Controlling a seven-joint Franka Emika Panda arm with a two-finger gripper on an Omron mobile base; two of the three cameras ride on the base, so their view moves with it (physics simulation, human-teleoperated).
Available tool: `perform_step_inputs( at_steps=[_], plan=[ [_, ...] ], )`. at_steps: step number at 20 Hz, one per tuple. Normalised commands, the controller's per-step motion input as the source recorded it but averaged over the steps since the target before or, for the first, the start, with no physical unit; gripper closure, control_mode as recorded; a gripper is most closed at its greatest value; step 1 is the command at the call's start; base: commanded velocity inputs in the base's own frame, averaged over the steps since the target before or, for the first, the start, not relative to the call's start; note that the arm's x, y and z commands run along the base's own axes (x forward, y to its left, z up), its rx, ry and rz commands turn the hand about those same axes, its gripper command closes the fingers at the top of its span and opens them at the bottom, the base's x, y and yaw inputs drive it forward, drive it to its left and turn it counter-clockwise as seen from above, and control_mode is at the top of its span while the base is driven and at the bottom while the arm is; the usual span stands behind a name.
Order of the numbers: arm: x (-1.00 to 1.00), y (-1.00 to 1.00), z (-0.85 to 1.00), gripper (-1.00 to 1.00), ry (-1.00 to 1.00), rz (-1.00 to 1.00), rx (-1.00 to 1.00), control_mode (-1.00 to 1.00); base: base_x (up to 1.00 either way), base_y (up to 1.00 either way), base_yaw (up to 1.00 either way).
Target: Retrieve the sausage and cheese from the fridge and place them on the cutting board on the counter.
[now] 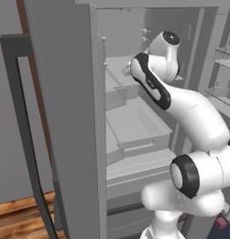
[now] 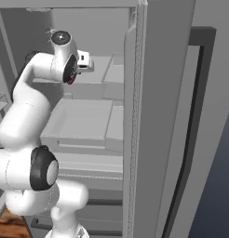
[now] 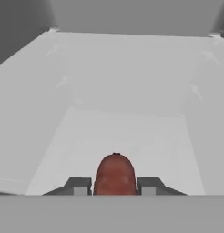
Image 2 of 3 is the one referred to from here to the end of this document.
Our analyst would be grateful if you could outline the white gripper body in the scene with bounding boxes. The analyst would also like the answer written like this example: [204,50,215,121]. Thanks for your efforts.
[76,62,96,74]

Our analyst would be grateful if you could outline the grey fridge shelf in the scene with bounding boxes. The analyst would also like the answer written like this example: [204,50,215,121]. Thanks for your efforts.
[32,55,115,100]

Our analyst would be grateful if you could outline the grey fridge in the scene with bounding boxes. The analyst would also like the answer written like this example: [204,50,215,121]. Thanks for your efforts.
[0,0,142,238]

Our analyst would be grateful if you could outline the grey fridge drawer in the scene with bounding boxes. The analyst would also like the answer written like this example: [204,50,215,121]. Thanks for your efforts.
[39,98,115,149]

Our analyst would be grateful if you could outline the grey fridge door with shelf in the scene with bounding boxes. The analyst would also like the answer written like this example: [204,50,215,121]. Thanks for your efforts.
[0,8,20,122]

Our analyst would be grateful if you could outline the grey door bin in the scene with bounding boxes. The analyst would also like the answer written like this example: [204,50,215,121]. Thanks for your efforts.
[101,52,126,102]
[104,105,125,153]

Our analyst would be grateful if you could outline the grey tall panel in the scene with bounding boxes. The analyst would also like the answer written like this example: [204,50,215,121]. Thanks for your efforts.
[155,0,229,238]

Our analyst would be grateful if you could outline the black long handle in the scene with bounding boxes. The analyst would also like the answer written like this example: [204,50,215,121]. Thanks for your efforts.
[161,26,218,238]

